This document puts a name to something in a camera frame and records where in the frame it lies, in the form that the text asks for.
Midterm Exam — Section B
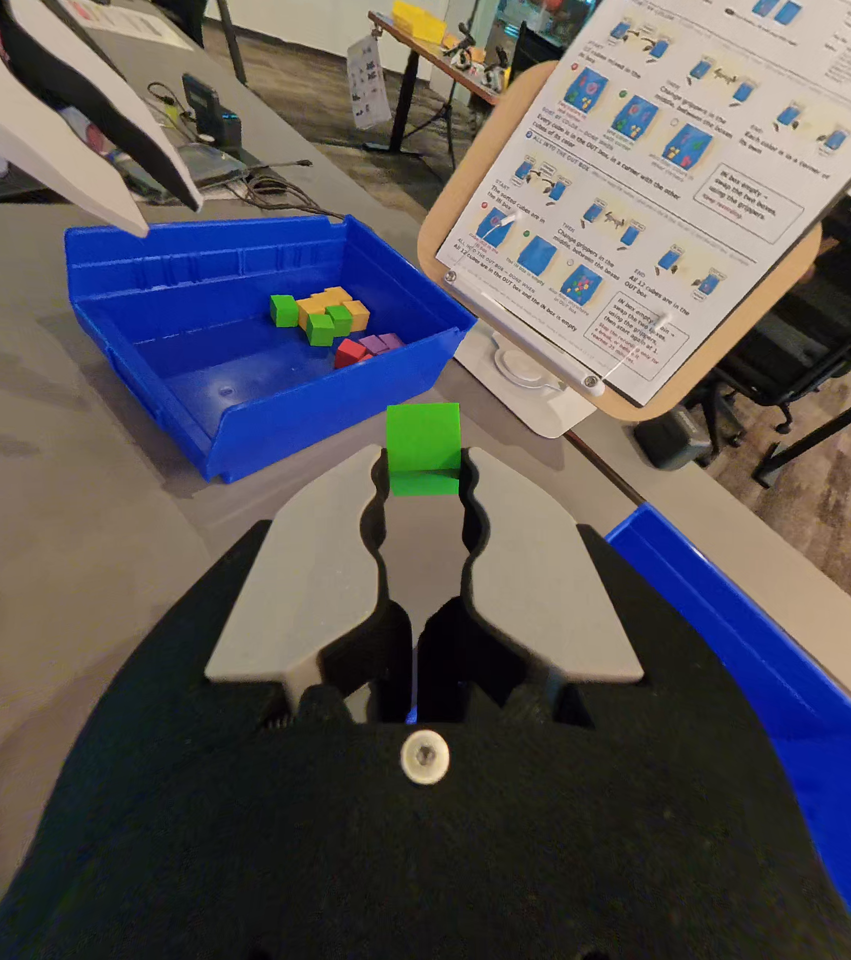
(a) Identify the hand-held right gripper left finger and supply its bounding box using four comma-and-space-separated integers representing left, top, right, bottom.
204, 443, 391, 685

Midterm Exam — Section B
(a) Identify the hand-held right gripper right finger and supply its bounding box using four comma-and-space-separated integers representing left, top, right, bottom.
461, 446, 649, 686

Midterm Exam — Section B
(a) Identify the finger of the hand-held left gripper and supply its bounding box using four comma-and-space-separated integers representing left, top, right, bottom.
0, 0, 206, 214
0, 7, 151, 240

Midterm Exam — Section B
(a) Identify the blue plastic bin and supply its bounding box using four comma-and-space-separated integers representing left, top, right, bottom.
604, 501, 851, 940
63, 214, 480, 484

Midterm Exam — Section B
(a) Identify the grey desk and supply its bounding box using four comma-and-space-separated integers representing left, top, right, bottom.
0, 15, 851, 954

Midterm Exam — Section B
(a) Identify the printed paper sheet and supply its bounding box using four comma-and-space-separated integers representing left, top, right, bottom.
58, 0, 195, 51

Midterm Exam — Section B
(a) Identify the black battery charger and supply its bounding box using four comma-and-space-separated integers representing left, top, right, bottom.
181, 72, 244, 148

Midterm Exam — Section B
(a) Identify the black power brick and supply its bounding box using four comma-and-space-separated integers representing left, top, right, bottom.
633, 408, 720, 471

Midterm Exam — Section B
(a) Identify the white board stand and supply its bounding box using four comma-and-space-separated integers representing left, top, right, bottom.
453, 321, 600, 441

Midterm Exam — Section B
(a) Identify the hanging laminated card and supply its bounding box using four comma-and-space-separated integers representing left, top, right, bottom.
346, 33, 395, 129

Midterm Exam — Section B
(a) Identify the yellow box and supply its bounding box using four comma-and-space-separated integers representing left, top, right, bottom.
392, 0, 448, 45

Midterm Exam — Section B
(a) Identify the wooden table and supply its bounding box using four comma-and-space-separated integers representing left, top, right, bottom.
367, 8, 517, 156

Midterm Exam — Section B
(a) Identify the black office chair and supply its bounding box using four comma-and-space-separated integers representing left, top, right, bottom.
718, 191, 851, 489

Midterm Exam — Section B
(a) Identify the black cable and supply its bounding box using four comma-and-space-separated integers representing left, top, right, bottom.
241, 156, 349, 223

